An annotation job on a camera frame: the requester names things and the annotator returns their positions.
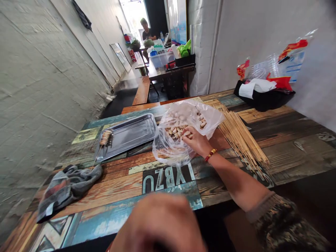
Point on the framed panel leaning on wall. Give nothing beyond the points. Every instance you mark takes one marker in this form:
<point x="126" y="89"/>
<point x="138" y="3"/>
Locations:
<point x="121" y="56"/>

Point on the person's right hand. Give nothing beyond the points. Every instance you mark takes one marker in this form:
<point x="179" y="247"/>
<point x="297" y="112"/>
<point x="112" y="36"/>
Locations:
<point x="197" y="143"/>

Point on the steel rectangular tray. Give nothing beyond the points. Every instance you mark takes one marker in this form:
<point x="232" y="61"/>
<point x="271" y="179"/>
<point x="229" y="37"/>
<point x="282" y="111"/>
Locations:
<point x="131" y="134"/>

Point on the wooden bench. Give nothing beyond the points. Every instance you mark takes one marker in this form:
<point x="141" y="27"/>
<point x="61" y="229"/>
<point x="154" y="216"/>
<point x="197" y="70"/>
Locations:
<point x="141" y="90"/>

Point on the person's left hand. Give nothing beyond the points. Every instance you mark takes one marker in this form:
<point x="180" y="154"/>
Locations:
<point x="160" y="225"/>

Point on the grey crumpled cloth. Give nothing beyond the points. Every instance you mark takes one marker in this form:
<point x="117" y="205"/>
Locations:
<point x="71" y="183"/>

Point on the pile of pale food pieces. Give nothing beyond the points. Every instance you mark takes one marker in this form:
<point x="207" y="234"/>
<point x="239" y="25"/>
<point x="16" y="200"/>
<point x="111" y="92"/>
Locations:
<point x="175" y="130"/>

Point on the clear plastic bag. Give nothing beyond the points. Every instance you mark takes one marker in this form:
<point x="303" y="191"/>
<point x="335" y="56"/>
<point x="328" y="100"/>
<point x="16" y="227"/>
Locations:
<point x="168" y="149"/>

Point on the skewer with food pieces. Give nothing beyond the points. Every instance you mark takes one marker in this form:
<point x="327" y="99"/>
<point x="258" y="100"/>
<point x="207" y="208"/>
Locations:
<point x="105" y="137"/>

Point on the pile of bamboo skewers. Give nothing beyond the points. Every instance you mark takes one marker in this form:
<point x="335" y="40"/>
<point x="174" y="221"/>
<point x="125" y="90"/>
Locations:
<point x="241" y="139"/>

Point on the white tissue paper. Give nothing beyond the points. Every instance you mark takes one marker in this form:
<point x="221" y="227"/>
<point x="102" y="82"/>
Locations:
<point x="256" y="88"/>

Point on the person's right fingers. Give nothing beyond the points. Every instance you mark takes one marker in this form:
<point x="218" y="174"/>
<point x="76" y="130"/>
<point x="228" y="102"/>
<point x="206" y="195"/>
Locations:
<point x="187" y="134"/>

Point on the clear red-labelled plastic packaging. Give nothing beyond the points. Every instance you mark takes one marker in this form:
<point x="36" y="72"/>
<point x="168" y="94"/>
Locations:
<point x="291" y="60"/>

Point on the dark cloth hanging on wall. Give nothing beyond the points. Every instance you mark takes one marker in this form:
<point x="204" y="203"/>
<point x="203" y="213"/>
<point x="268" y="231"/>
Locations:
<point x="83" y="15"/>

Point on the dark wooden table with containers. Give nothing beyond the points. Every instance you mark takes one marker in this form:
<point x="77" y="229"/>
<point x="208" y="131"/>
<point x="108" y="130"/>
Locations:
<point x="170" y="76"/>

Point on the black basket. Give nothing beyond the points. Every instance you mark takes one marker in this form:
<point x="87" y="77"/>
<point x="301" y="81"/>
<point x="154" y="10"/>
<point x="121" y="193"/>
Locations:
<point x="267" y="101"/>

